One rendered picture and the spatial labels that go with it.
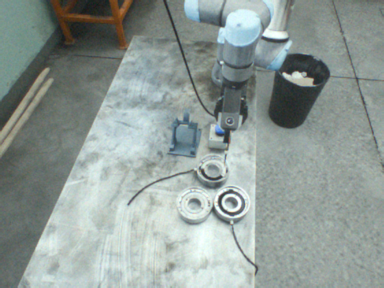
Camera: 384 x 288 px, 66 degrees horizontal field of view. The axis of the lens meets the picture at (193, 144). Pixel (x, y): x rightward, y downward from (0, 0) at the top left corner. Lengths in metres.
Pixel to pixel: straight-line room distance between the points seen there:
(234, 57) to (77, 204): 0.63
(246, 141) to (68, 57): 2.21
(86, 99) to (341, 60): 2.21
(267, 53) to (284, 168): 1.06
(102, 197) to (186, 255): 0.31
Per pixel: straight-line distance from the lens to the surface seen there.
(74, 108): 2.46
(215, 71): 1.24
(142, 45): 1.49
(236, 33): 0.68
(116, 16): 2.80
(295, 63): 2.21
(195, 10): 0.82
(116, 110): 1.18
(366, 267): 1.90
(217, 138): 1.00
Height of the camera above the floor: 1.62
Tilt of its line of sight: 52 degrees down
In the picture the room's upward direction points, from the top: straight up
